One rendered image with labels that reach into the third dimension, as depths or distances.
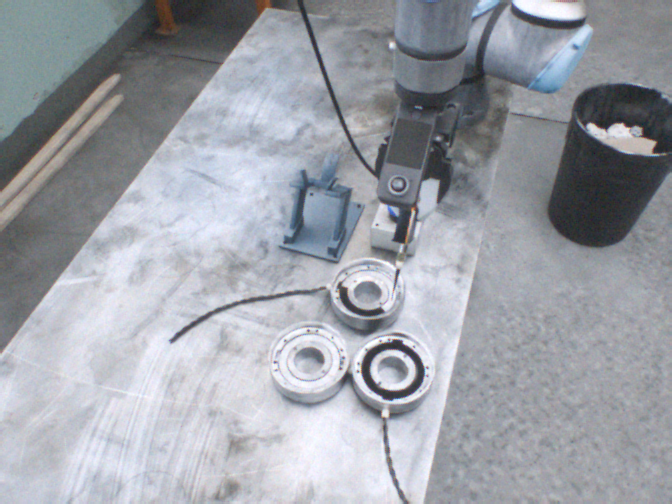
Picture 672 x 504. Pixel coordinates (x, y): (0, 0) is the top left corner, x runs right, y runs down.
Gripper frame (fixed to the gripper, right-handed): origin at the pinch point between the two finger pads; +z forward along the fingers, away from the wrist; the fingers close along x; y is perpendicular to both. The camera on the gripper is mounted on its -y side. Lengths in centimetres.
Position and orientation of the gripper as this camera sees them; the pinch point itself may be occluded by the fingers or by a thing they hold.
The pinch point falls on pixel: (408, 215)
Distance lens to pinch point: 79.4
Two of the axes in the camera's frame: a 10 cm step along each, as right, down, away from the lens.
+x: -9.4, -2.5, 2.4
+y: 3.5, -7.3, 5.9
